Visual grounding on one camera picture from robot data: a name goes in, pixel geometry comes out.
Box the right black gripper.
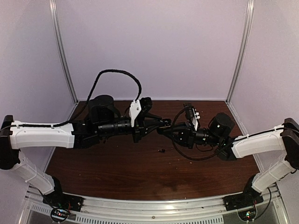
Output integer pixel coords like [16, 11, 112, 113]
[163, 121, 222, 149]

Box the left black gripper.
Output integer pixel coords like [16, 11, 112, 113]
[97, 114, 164, 143]

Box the black earbud charging case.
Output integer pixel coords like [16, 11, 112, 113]
[158, 118, 172, 131]

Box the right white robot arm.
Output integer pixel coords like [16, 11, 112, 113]
[157, 113, 299, 206]

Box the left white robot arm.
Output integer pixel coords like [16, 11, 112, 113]
[0, 95, 171, 207]

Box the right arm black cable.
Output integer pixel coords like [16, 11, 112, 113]
[171, 107, 225, 161]

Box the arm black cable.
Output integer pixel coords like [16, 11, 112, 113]
[51, 69, 142, 128]
[171, 107, 225, 161]

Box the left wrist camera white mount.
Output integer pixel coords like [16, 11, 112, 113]
[129, 97, 152, 127]

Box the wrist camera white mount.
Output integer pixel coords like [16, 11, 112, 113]
[183, 103, 200, 131]
[129, 97, 152, 127]

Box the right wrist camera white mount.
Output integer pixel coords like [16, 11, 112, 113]
[183, 103, 200, 131]

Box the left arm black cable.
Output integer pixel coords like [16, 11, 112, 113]
[51, 69, 142, 128]

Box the aluminium front rail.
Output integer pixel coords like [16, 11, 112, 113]
[23, 184, 288, 224]

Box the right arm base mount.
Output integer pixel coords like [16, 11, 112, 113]
[223, 175, 272, 223]

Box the left aluminium frame post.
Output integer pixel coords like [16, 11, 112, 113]
[49, 0, 78, 104]

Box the aluminium frame post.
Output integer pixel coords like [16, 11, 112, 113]
[226, 0, 255, 104]
[49, 0, 78, 104]

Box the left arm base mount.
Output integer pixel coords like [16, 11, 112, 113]
[39, 177, 84, 223]

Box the right aluminium frame post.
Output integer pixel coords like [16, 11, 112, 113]
[226, 0, 255, 104]

